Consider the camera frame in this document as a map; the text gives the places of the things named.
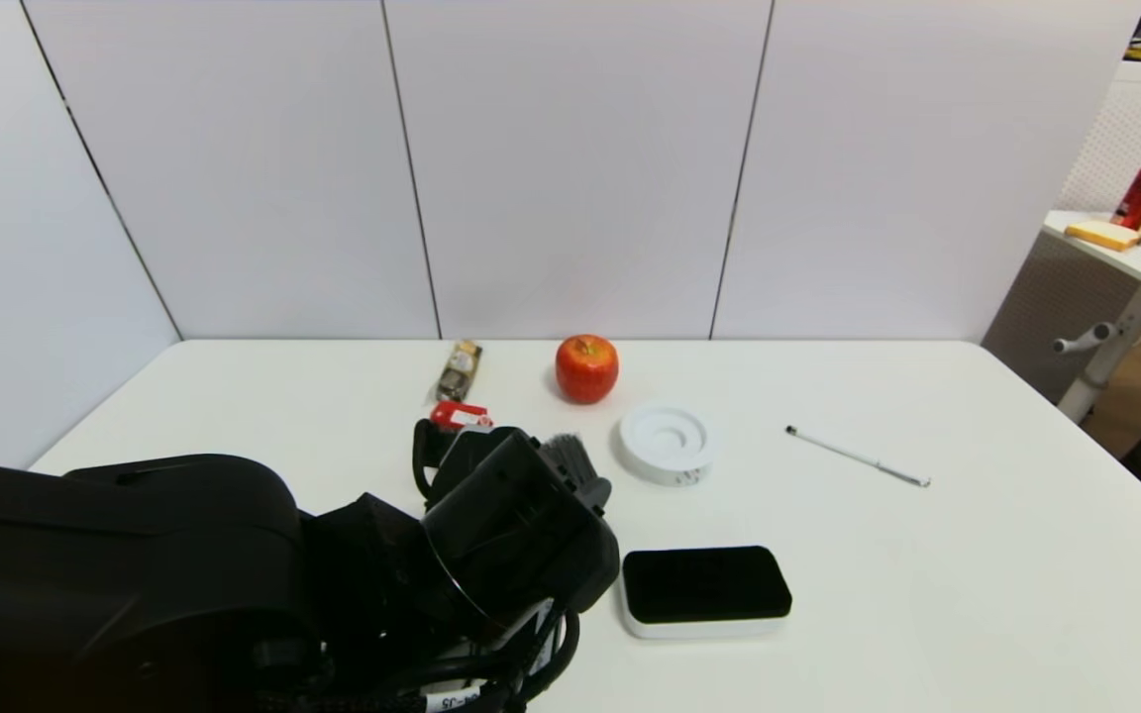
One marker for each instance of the red snack packet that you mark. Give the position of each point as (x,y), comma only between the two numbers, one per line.
(1140,198)

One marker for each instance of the white pen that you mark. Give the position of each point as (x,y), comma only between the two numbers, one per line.
(858,458)

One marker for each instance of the white side table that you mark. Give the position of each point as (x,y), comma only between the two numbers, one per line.
(1140,265)

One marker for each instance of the gold wrapped snack packet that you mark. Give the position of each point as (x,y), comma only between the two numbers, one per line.
(460,371)

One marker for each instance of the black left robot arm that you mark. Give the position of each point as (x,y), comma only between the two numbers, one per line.
(135,555)

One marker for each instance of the white round dish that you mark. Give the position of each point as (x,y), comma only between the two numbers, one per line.
(668,451)

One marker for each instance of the black white board eraser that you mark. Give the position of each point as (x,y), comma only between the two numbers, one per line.
(704,582)

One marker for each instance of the red apple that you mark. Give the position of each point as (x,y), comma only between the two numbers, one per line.
(587,371)

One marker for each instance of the tan wooden block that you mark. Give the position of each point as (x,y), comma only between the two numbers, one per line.
(1103,236)

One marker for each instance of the red milk carton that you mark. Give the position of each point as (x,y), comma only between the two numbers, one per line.
(457,416)

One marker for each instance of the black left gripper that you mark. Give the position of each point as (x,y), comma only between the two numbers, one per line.
(521,535)

